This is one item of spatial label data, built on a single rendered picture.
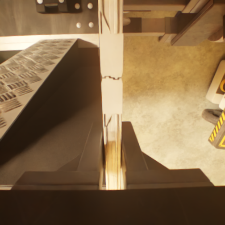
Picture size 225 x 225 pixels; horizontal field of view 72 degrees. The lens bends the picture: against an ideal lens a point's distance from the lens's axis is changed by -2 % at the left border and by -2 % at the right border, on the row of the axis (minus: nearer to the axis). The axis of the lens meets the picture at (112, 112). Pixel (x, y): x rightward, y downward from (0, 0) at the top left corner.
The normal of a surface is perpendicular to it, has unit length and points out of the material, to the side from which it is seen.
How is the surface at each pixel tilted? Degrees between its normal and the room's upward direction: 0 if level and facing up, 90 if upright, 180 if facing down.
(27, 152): 90
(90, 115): 90
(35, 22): 0
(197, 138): 0
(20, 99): 80
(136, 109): 0
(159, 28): 23
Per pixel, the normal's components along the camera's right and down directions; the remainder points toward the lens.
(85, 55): 0.01, 0.44
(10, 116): -0.01, -0.81
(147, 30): 0.00, 0.05
